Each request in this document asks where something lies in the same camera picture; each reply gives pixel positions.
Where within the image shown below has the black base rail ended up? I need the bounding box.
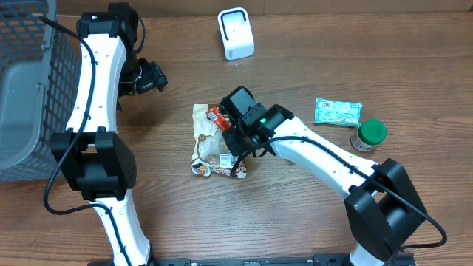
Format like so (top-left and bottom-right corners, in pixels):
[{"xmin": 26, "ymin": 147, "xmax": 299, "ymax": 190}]
[{"xmin": 88, "ymin": 253, "xmax": 417, "ymax": 266}]

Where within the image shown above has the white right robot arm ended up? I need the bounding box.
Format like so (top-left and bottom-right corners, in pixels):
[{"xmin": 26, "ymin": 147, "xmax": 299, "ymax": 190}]
[{"xmin": 219, "ymin": 103, "xmax": 426, "ymax": 265}]

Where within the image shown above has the beige nut pouch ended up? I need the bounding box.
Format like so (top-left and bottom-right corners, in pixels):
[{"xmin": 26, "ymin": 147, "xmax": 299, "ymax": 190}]
[{"xmin": 191, "ymin": 104, "xmax": 247, "ymax": 179}]

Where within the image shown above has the teal snack packet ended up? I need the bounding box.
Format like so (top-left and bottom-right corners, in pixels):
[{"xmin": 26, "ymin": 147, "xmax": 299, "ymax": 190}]
[{"xmin": 314, "ymin": 98, "xmax": 364, "ymax": 127}]

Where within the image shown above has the grey plastic mesh basket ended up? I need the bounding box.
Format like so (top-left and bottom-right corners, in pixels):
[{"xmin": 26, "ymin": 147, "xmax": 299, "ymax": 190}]
[{"xmin": 1, "ymin": 0, "xmax": 81, "ymax": 183}]

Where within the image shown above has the green lidded jar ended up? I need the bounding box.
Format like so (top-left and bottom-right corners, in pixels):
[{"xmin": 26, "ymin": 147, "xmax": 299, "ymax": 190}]
[{"xmin": 350, "ymin": 119, "xmax": 387, "ymax": 152}]

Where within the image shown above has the white barcode scanner stand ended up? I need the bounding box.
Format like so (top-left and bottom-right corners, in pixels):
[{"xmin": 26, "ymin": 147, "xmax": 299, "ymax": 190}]
[{"xmin": 217, "ymin": 7, "xmax": 255, "ymax": 61}]

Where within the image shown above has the red coffee stick sachet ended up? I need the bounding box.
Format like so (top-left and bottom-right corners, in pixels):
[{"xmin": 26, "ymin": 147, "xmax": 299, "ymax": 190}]
[{"xmin": 205, "ymin": 106, "xmax": 231, "ymax": 132}]

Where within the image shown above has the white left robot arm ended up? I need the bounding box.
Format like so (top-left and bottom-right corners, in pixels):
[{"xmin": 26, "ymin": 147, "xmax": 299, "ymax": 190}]
[{"xmin": 41, "ymin": 2, "xmax": 168, "ymax": 265}]

